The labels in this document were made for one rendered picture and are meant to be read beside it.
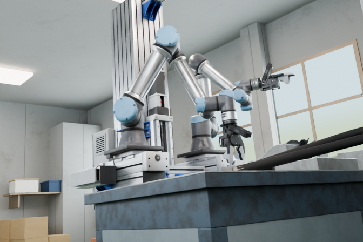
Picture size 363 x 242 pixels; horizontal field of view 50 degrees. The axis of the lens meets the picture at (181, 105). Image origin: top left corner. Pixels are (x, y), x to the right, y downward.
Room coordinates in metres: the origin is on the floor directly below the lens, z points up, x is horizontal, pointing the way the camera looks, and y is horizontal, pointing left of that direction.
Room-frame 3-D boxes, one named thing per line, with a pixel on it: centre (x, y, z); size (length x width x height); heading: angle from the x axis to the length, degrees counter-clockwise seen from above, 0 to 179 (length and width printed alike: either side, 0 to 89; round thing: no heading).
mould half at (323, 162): (1.67, -0.41, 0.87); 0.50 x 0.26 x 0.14; 37
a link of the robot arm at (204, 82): (2.46, -0.16, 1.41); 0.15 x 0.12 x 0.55; 158
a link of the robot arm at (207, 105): (1.86, -0.12, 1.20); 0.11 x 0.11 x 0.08; 87
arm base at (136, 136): (2.00, 0.26, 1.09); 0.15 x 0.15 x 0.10
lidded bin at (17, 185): (7.47, 3.07, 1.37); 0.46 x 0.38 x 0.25; 132
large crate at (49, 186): (7.91, 2.58, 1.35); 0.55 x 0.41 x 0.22; 132
